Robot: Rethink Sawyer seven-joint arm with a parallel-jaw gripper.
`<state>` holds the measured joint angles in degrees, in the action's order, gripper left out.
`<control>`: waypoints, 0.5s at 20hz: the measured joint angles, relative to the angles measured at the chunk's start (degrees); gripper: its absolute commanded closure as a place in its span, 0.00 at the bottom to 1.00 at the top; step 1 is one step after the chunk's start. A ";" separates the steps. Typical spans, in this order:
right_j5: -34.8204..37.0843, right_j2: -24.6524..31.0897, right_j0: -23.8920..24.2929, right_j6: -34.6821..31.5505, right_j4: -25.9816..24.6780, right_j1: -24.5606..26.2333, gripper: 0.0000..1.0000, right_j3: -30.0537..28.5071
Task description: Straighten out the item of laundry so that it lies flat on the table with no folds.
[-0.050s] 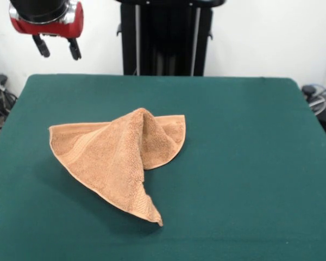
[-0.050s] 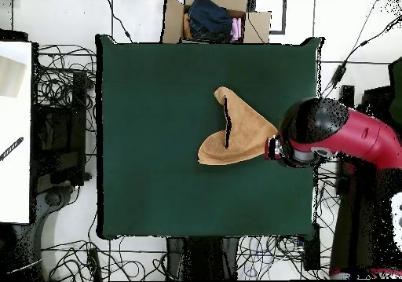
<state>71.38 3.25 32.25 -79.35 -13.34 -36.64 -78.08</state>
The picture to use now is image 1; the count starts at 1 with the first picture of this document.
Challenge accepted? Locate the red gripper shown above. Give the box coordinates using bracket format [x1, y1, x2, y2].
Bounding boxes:
[9, 1, 85, 60]

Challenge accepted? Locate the orange terry towel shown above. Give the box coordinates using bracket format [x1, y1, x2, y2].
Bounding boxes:
[48, 108, 186, 227]

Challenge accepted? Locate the dark green table cloth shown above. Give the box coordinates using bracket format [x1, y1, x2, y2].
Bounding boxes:
[0, 73, 326, 261]

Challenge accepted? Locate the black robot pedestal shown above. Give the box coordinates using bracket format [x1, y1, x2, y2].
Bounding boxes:
[114, 0, 228, 77]

